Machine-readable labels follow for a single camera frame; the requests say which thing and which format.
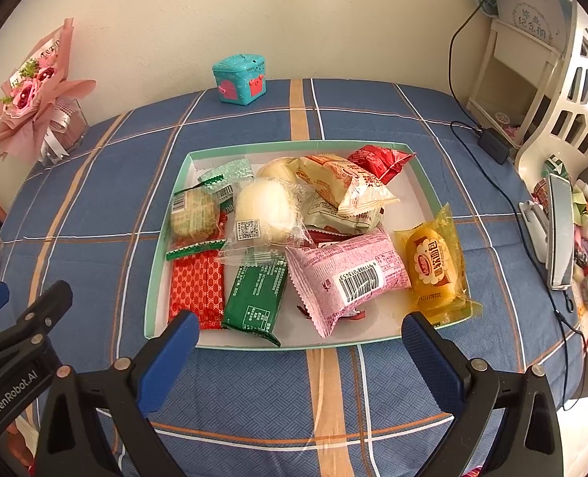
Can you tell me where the yellow egg cake packet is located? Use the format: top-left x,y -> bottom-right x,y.
392,204 -> 483,326

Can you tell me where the red patterned snack bar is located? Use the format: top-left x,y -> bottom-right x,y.
168,251 -> 225,330

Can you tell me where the green edged cookie packet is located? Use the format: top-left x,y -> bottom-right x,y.
165,185 -> 227,261

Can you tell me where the dark green snack bar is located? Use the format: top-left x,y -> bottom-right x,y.
222,257 -> 288,347

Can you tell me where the pink snack bag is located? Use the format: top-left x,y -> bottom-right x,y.
285,226 -> 412,338

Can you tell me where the green white small packet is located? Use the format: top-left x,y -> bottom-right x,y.
198,157 -> 254,213

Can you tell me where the round white cake packet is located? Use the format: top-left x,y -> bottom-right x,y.
218,178 -> 315,266

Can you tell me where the small red snack packet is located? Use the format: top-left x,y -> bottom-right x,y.
348,144 -> 415,184

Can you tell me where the yellow orange snack bag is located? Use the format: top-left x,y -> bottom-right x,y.
288,154 -> 399,217

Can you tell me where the pale green snack packet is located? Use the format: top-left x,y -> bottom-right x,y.
303,194 -> 384,235

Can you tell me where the blue plaid tablecloth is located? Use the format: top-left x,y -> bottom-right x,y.
0,80 -> 582,476

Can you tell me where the glass vase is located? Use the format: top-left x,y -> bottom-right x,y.
38,97 -> 88,167

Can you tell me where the pink flower bouquet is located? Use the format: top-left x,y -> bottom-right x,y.
0,18 -> 97,164

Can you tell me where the white tray with green rim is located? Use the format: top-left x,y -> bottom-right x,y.
143,139 -> 474,352

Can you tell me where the black power adapter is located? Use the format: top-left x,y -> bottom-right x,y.
477,128 -> 511,165

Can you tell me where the white decorative organizer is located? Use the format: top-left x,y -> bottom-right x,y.
515,2 -> 588,190

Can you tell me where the teal toy box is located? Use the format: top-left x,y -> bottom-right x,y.
212,54 -> 267,106

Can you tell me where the white shelf unit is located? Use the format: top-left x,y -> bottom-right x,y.
467,0 -> 572,149

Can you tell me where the black cable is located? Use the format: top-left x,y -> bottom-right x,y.
446,0 -> 588,411

